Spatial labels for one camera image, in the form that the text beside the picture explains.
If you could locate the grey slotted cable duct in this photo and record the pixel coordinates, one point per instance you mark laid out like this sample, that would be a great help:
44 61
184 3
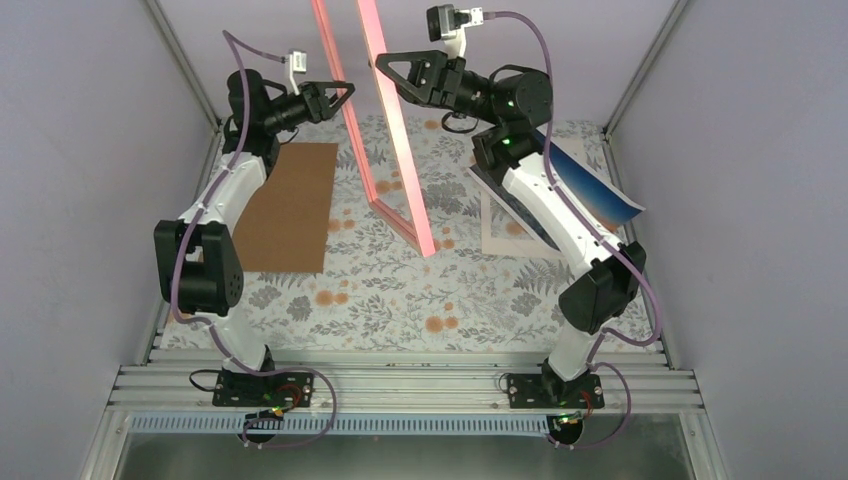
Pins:
344 424

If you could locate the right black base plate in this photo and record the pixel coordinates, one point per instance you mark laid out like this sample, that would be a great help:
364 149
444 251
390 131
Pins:
534 391

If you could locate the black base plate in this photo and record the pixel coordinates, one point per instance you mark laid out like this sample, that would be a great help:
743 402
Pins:
534 391
293 389

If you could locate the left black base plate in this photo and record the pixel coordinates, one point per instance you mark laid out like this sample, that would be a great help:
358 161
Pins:
293 389

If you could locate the aluminium rail base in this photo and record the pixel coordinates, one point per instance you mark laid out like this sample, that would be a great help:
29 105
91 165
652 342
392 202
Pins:
442 383

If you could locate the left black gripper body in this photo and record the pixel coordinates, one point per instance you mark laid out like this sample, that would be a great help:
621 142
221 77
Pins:
316 115

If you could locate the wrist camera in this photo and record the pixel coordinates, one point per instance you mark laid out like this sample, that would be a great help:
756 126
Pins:
448 24
296 64

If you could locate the white mat board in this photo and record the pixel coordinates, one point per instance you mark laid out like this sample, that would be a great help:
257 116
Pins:
501 235

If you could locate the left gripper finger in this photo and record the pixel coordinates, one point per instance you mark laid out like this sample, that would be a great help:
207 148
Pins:
335 103
334 86

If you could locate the floral table cloth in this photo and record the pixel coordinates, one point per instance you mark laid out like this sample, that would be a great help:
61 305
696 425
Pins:
377 293

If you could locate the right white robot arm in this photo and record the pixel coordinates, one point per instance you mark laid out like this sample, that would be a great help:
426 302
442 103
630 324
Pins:
515 101

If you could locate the right aluminium corner post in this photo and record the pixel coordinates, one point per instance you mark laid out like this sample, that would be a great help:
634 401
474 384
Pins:
656 47

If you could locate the left aluminium corner post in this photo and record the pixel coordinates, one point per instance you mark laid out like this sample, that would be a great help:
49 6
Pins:
176 50

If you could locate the aluminium corner post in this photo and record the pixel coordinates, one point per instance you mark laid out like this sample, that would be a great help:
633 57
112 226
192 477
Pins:
656 47
176 50

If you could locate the brown cardboard backing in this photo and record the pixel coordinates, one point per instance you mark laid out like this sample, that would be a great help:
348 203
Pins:
284 228

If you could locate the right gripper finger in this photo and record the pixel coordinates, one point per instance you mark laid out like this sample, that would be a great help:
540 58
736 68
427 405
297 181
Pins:
431 57
406 77

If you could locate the sunset photo print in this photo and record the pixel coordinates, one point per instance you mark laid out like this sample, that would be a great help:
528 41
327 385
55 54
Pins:
605 202

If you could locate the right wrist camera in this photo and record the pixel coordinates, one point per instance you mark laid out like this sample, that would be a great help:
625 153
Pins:
448 24

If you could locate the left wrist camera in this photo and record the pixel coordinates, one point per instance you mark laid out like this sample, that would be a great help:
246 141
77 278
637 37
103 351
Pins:
296 64

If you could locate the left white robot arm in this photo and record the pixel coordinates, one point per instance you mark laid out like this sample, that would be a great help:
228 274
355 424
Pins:
200 273

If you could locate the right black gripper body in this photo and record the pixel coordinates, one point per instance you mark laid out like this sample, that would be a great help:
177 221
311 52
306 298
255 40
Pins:
450 94

